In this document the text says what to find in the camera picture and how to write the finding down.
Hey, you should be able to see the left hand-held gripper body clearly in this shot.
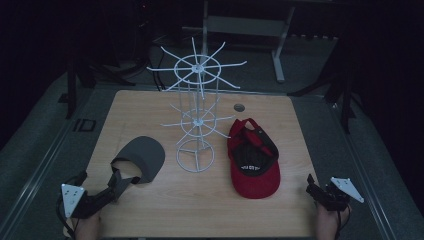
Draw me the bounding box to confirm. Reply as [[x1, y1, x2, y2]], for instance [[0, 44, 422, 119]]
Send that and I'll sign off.
[[60, 173, 118, 220]]

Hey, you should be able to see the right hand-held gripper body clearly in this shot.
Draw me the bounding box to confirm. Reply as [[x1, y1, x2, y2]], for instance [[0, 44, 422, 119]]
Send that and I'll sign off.
[[315, 176, 365, 212]]

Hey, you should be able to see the grey sun visor cap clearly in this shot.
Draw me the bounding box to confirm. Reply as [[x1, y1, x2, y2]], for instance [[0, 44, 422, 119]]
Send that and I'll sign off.
[[110, 135, 167, 185]]

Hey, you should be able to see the red baseball cap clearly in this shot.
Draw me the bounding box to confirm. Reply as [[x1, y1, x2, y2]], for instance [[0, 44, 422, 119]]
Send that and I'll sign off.
[[226, 117, 282, 200]]

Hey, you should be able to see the white wire hat rack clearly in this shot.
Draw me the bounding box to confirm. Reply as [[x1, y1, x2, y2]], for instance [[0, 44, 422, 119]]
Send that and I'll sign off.
[[146, 36, 248, 174]]

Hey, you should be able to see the person's right hand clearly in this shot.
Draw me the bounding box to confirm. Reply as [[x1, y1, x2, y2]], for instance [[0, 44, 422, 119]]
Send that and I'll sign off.
[[315, 203, 353, 240]]

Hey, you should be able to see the person's left hand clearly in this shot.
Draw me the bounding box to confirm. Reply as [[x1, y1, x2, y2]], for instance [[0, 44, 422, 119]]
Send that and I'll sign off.
[[70, 210, 102, 240]]

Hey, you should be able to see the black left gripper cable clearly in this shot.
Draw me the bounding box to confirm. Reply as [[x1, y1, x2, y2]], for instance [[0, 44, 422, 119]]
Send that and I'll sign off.
[[55, 194, 77, 240]]

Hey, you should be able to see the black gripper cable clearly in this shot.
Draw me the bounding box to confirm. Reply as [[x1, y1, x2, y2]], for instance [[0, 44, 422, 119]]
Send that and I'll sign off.
[[334, 205, 352, 240], [55, 194, 77, 240]]

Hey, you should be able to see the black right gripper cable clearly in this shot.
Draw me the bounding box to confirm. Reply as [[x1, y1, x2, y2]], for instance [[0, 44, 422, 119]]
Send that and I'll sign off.
[[334, 205, 352, 240]]

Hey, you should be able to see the black floor cable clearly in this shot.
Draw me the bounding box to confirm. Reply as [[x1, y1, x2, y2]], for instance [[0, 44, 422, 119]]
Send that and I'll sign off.
[[150, 46, 167, 92]]

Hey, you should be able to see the white metal stand frame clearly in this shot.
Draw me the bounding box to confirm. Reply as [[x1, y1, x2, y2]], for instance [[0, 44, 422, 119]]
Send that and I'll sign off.
[[181, 0, 297, 84]]

